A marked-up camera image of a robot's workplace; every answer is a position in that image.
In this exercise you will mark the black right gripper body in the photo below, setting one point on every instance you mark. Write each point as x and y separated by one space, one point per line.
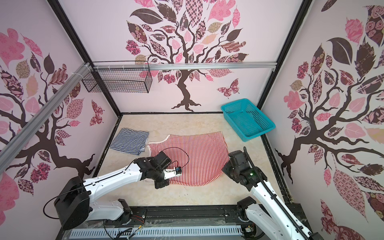
232 172

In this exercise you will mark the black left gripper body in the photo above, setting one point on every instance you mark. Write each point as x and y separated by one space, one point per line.
158 178

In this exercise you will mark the red white striped tank top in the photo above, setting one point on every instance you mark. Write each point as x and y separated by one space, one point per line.
201 157

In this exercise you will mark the blue white striped tank top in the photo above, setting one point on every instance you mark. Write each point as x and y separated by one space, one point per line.
130 141

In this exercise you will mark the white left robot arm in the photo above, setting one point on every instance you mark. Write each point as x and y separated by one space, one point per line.
78 201

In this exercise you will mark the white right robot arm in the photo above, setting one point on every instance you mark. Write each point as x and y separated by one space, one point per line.
264 208

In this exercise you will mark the teal plastic basket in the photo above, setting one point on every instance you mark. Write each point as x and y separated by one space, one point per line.
248 121

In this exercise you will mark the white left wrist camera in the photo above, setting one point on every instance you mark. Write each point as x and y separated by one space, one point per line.
172 173

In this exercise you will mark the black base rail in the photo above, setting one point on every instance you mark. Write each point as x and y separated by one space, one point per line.
168 214

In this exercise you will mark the white slotted cable duct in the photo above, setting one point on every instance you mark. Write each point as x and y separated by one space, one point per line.
154 232

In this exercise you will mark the black wire mesh basket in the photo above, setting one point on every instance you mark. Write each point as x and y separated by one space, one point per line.
119 77

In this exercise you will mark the aluminium rail back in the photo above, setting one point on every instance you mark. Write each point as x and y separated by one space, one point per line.
199 66

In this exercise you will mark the aluminium rail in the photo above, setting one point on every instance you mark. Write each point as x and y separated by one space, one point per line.
199 66
12 149

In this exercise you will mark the aluminium rail left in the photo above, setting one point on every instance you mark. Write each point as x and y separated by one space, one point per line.
12 149

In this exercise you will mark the black corner frame post right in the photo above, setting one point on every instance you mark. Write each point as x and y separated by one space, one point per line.
296 26

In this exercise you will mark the black corner frame post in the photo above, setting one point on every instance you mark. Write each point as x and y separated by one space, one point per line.
71 32
296 26

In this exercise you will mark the black corner frame post left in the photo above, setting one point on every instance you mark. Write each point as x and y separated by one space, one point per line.
71 32

